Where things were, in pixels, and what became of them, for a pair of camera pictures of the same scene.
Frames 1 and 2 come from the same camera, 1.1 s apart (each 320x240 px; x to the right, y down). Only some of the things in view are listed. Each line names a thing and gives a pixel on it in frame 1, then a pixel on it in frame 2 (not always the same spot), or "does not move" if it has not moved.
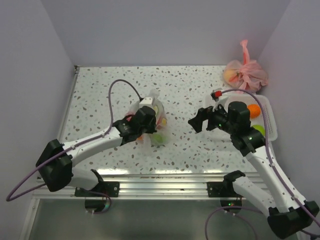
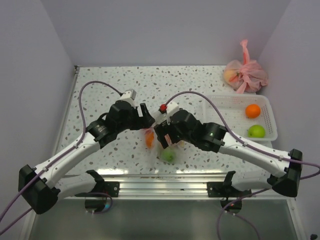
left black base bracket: (110, 189) does not move
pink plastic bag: (248, 75) does not move
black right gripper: (204, 113) to (162, 129)
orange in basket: (255, 110) does not move
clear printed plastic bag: (160, 137) to (171, 154)
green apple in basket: (260, 128) does not move
